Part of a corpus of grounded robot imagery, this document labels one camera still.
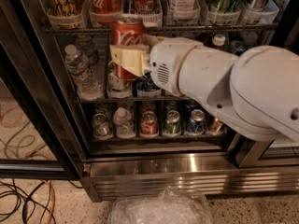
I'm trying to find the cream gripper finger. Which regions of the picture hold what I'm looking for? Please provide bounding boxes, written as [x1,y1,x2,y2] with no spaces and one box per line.
[110,44,150,77]
[144,34,165,48]

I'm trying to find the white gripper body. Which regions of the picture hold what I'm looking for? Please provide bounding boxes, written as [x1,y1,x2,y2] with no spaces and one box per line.
[149,37,201,96]

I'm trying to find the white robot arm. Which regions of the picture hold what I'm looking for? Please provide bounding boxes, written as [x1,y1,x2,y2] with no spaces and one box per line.
[110,35,299,142]

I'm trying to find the blue pepsi can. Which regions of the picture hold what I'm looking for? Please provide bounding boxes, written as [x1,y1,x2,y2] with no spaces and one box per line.
[137,73,158,91]

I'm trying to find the white green soda can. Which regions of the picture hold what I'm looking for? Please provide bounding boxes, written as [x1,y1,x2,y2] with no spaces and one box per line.
[107,63,131,92]

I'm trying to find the white labelled bottle top shelf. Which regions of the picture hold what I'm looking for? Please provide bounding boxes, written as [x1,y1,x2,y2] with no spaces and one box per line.
[168,0,195,20]

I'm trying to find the small water bottle bottom shelf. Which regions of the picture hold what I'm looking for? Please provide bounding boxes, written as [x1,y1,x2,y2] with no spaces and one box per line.
[113,107,135,139]

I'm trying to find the red coke can bottom shelf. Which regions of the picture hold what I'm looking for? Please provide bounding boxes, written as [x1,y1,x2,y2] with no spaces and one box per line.
[140,111,158,136]

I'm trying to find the rear red bull can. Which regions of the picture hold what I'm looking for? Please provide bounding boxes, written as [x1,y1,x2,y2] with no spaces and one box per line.
[229,40,246,56]

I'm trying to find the green can bottom shelf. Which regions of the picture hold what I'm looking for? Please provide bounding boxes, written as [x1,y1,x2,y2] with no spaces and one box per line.
[163,110,181,136]

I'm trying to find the blue can bottom shelf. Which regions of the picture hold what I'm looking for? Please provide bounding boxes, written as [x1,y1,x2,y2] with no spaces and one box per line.
[185,109,206,135]

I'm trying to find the silver can bottom shelf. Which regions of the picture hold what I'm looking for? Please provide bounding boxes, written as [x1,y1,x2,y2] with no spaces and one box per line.
[92,113,112,140]

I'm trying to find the stainless steel fridge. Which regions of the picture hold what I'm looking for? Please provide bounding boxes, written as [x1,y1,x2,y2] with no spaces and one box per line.
[0,0,299,202]

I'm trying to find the copper can bottom shelf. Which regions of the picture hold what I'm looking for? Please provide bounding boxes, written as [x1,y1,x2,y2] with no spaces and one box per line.
[207,116,225,135]

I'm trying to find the left glass fridge door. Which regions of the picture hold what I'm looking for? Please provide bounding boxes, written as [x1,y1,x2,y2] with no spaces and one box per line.
[0,48,79,180]

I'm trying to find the rear clear water bottle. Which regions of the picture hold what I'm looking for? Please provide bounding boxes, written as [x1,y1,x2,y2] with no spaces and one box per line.
[75,35,99,65]

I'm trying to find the clear water bottle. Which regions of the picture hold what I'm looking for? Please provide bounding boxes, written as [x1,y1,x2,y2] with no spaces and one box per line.
[64,45,102,101]
[75,35,99,65]

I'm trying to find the iced tea bottle white cap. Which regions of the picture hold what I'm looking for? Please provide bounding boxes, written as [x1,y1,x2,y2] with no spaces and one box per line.
[204,34,226,49]

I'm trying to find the front clear water bottle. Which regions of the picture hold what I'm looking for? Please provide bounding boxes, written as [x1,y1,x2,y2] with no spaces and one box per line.
[64,45,102,101]

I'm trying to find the clear plastic bag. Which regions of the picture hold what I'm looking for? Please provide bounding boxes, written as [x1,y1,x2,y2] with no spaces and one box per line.
[107,187,213,224]

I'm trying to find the middle wire shelf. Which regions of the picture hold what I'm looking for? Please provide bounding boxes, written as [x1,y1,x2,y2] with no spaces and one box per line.
[74,95,191,104]

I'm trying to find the wire shelf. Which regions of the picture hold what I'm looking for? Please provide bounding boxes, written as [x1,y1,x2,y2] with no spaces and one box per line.
[42,23,278,35]
[74,95,191,104]

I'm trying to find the top wire shelf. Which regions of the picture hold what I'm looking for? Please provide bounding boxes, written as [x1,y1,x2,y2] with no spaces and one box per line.
[42,23,278,35]

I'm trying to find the orange cable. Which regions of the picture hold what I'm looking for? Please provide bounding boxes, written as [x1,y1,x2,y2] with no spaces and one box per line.
[40,179,57,224]

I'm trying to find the black cables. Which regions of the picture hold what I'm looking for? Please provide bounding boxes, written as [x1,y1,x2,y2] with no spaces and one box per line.
[0,179,83,224]

